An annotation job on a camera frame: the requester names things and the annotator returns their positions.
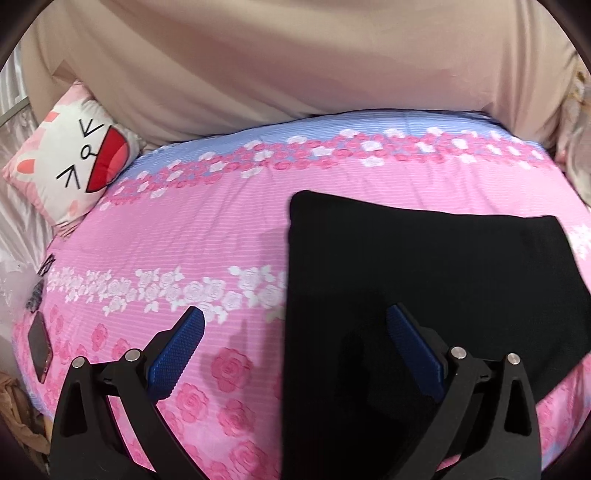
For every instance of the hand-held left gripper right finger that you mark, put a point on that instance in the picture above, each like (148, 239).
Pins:
(413, 344)

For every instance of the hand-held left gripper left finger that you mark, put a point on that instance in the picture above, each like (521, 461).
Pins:
(178, 350)

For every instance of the black pants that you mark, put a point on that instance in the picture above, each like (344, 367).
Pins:
(415, 258)

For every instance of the pink rose print bed sheet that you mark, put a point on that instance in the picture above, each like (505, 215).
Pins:
(194, 230)

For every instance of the dark smartphone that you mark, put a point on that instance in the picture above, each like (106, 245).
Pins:
(40, 347)

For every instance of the black lace cloth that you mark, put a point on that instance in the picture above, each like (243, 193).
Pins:
(36, 293)

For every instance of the brown crumpled cloth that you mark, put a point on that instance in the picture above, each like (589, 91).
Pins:
(18, 415)

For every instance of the white satin curtain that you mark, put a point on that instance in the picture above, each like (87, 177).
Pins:
(16, 203)

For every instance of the cat face pillow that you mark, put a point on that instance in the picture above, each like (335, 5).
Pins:
(51, 161)

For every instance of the pale floral curtain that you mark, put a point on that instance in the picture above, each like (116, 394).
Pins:
(575, 138)

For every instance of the beige cloth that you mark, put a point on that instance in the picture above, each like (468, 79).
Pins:
(286, 60)

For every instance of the grey metal rail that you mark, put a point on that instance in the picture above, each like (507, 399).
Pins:
(14, 110)

